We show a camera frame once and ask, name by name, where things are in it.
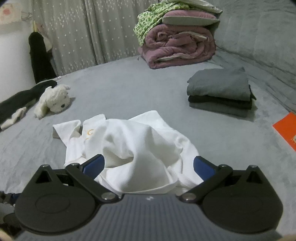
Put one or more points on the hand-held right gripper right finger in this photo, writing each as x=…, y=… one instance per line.
x=203, y=166

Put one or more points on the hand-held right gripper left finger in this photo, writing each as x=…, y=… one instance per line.
x=94, y=165

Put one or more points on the white long-sleeve printed shirt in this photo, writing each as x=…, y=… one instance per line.
x=129, y=143

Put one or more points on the black folded garment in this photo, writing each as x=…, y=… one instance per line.
x=219, y=102

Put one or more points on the white plush dog toy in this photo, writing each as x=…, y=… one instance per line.
x=54, y=99

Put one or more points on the grey bed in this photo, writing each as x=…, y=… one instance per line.
x=138, y=92

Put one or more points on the orange booklet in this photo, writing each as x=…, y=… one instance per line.
x=286, y=132

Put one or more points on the white sock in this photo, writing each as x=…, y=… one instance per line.
x=12, y=119

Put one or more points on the black cloth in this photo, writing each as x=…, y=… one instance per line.
x=20, y=97

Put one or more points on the black hanging garment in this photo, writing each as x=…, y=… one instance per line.
x=40, y=60

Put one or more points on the pink folded quilt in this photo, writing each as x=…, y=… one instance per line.
x=175, y=48

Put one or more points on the beige hanging garment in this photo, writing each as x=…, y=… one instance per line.
x=47, y=41

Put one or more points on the grey star-patterned curtain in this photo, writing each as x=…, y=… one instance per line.
x=92, y=32

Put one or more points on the grey quilted headboard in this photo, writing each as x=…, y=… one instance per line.
x=259, y=34

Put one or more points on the pink pillow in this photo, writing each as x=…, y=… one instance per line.
x=189, y=18

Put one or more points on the green patterned cloth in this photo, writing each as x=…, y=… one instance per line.
x=145, y=23

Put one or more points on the pink printed wall cloth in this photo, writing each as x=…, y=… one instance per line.
x=9, y=14

